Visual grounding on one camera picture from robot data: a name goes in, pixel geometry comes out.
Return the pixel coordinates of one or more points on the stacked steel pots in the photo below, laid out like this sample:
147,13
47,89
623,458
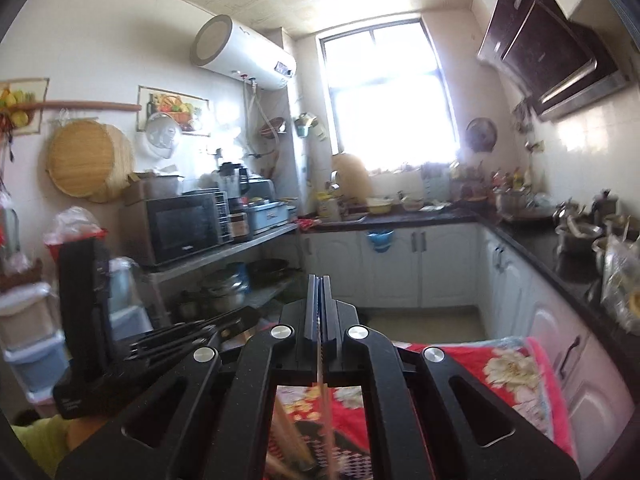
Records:
222,290

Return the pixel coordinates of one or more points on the white lower cabinets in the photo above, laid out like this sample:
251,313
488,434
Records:
435,265

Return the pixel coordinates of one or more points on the metal shelf rack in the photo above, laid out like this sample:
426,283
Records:
250,255

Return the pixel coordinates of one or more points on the yellow bowl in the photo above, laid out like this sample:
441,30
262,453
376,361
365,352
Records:
379,205

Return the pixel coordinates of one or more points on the window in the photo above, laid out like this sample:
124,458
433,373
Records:
390,95

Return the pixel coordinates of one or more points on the black countertop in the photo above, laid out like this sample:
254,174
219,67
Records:
540,245

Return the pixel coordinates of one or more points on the wooden cutting board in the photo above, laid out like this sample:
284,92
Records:
351,177

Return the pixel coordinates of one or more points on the dark grey plastic utensil basket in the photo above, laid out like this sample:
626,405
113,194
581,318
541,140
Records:
345,440

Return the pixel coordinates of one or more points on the red floral blanket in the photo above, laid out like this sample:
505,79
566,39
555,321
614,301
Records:
505,370

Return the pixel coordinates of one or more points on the white water heater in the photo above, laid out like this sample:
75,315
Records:
240,52

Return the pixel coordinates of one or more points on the light blue appliance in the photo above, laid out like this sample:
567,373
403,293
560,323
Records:
270,219

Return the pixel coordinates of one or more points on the yellowish plastic jug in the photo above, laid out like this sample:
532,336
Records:
330,207

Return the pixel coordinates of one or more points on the wooden rolling pin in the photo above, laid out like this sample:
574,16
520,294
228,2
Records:
85,106

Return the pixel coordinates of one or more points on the black microwave oven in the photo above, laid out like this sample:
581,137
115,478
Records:
182,230

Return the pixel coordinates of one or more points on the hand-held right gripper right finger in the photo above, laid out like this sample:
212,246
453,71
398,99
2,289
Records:
340,340

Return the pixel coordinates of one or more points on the red plastic container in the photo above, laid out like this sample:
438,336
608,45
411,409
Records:
75,240

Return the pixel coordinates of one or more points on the person's left forearm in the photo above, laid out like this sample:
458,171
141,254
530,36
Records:
40,445

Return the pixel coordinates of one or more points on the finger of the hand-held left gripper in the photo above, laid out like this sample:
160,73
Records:
200,332

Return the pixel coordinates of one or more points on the black blender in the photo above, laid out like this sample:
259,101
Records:
232,185

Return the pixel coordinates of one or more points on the black range hood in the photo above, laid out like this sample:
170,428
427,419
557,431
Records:
550,55

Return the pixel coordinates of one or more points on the dark jar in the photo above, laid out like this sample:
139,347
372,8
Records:
239,226

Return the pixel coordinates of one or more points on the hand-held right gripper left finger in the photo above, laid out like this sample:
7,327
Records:
300,340

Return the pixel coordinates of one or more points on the clear plastic bag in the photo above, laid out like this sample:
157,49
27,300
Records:
620,285

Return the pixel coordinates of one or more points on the blue hanging bowl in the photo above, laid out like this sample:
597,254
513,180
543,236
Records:
380,241

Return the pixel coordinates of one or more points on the framed fruit picture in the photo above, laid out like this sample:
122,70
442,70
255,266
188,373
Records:
20,105
175,105

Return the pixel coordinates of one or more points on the group of condiment bottles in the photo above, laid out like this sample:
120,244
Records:
510,180

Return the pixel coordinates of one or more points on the bamboo chopsticks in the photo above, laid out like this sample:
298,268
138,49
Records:
292,435
327,430

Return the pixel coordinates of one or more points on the cardboard box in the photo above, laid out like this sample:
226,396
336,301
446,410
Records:
152,189

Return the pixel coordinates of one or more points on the white fan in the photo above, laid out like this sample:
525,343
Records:
162,135

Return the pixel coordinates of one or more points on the green hanging pot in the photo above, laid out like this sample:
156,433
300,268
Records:
305,125

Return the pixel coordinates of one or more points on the plastic drawer tower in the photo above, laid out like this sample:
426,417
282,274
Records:
30,325

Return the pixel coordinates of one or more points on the round bamboo trays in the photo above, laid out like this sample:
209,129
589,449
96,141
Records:
90,160

